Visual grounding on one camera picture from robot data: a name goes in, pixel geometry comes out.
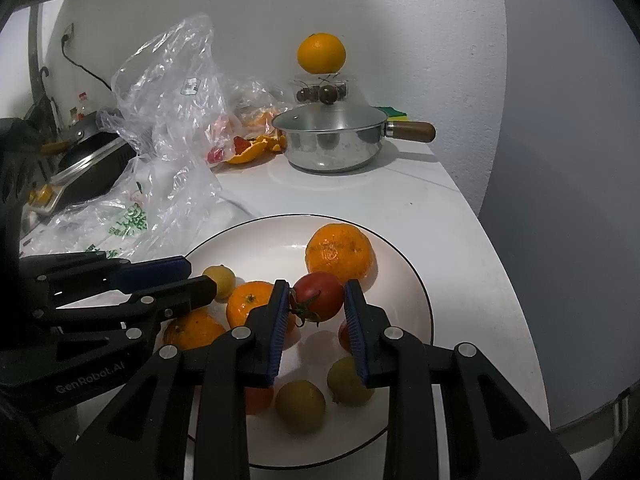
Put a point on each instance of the orange peel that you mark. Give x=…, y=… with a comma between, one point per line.
x=260, y=150

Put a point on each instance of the bottle with red cap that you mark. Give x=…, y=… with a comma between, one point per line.
x=83, y=106

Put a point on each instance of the silver induction cooker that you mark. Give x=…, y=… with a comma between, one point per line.
x=90, y=180

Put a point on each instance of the white plate with dark rim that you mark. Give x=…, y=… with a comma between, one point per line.
x=280, y=245

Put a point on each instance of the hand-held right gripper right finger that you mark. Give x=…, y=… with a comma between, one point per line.
x=356, y=335

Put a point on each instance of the black umbrella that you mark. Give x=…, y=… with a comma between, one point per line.
x=51, y=107

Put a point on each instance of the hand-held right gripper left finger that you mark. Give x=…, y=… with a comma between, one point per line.
x=279, y=335

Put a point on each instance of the red tomato on peel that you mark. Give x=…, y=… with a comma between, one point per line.
x=241, y=145

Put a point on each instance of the green-printed plastic bag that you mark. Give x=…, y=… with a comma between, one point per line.
x=150, y=195

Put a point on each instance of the clear box of dark fruit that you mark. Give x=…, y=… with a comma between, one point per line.
x=312, y=91

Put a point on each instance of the large orange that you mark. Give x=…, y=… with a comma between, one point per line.
x=321, y=53

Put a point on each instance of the yellow-green sponge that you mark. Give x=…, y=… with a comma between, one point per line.
x=392, y=112

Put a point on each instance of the red tomato in clear bag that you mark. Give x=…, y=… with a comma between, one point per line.
x=216, y=155

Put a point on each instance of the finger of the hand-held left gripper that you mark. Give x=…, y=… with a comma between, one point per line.
x=185, y=294
x=150, y=272

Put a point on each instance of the red cherry tomato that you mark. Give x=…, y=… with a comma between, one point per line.
x=257, y=399
x=344, y=336
x=317, y=297

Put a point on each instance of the saucepan lid with wooden knob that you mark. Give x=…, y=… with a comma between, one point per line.
x=327, y=95

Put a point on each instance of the orange peel scraps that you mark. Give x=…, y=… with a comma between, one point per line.
x=257, y=116

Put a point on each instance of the crumpled clear plastic bag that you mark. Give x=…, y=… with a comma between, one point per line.
x=165, y=85

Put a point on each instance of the small white wall socket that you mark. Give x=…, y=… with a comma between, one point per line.
x=68, y=35

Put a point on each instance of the yellow-green cherry tomato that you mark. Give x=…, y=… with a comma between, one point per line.
x=300, y=405
x=345, y=382
x=220, y=281

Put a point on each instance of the tangerine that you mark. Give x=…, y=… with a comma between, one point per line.
x=340, y=252
x=247, y=305
x=192, y=332

